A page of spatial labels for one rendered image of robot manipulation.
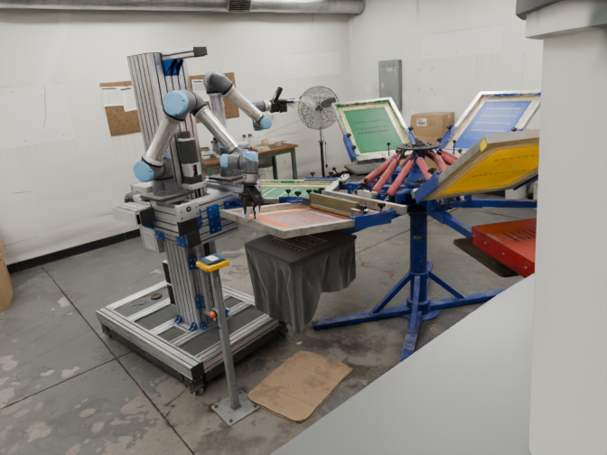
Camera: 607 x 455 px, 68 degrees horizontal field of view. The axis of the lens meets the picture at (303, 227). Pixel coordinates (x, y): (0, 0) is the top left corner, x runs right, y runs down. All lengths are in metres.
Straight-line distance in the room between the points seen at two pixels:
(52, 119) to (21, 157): 0.53
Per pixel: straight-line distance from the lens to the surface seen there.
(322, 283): 2.52
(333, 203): 2.68
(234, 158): 2.32
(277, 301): 2.54
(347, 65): 8.14
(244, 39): 6.87
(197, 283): 3.15
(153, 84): 2.86
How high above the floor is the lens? 1.85
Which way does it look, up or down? 19 degrees down
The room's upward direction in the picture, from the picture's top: 5 degrees counter-clockwise
